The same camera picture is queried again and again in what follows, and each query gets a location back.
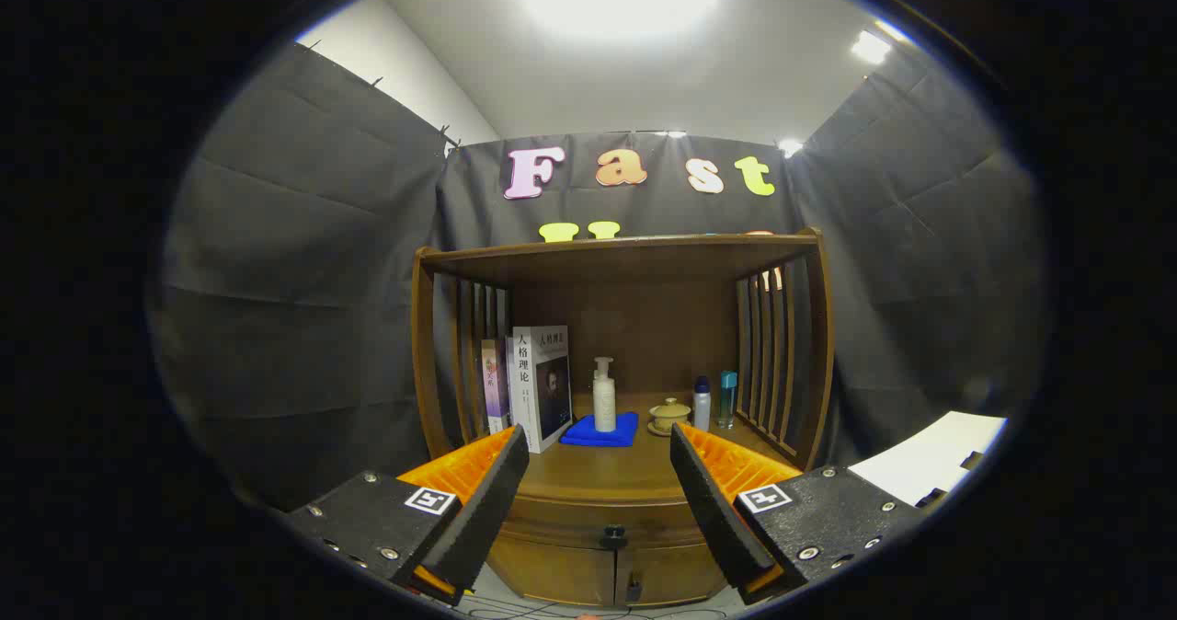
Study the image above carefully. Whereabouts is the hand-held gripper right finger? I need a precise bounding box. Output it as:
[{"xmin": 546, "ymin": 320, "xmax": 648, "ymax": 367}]
[{"xmin": 669, "ymin": 422, "xmax": 925, "ymax": 605}]

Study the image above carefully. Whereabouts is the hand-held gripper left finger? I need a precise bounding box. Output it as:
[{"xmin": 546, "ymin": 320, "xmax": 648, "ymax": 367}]
[{"xmin": 285, "ymin": 424, "xmax": 531, "ymax": 607}]

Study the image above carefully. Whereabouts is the wooden countertop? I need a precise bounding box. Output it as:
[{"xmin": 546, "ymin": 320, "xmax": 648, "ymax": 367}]
[{"xmin": 432, "ymin": 390, "xmax": 806, "ymax": 506}]

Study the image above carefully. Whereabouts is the brown wooden cabinet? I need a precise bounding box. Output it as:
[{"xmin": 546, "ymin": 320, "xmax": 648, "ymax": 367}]
[{"xmin": 411, "ymin": 227, "xmax": 836, "ymax": 608}]

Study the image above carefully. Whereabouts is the beige lidded teacup with saucer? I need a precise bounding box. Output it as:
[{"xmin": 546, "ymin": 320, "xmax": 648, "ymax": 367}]
[{"xmin": 646, "ymin": 397, "xmax": 692, "ymax": 437}]

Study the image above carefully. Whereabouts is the purple book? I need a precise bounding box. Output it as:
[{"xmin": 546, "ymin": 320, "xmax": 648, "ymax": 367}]
[{"xmin": 480, "ymin": 338, "xmax": 512, "ymax": 435}]

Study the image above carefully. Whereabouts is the folded blue cloth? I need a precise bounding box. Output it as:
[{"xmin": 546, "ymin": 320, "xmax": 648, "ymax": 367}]
[{"xmin": 559, "ymin": 411, "xmax": 639, "ymax": 448}]

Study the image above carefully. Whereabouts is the white book with portrait cover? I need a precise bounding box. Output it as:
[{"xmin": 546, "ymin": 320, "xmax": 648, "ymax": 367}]
[{"xmin": 508, "ymin": 326, "xmax": 573, "ymax": 454}]

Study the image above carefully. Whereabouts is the white pump bottle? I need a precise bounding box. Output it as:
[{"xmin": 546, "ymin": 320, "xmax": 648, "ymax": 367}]
[{"xmin": 592, "ymin": 356, "xmax": 618, "ymax": 433}]

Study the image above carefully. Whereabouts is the white appliance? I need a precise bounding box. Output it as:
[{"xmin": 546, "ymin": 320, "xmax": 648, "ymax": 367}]
[{"xmin": 848, "ymin": 410, "xmax": 1008, "ymax": 508}]

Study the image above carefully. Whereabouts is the black backdrop cloth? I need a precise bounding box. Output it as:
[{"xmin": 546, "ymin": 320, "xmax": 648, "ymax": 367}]
[{"xmin": 152, "ymin": 40, "xmax": 1049, "ymax": 511}]

